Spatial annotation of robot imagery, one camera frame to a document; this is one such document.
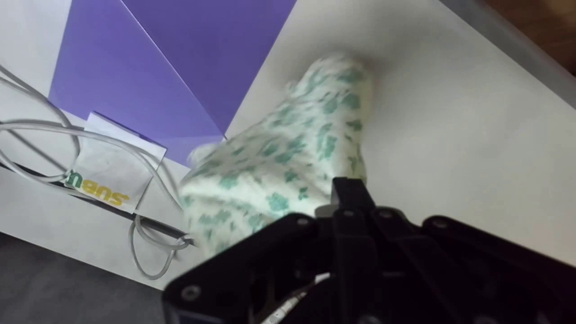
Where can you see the white printed label card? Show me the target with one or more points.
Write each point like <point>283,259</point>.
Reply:
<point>110,172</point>

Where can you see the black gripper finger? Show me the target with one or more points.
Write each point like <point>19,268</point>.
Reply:
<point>353,208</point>

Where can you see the white green patterned kitchen towel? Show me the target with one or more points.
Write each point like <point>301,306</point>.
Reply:
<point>285,162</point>

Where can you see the purple paper sheet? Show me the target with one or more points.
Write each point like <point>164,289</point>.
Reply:
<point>173,70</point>

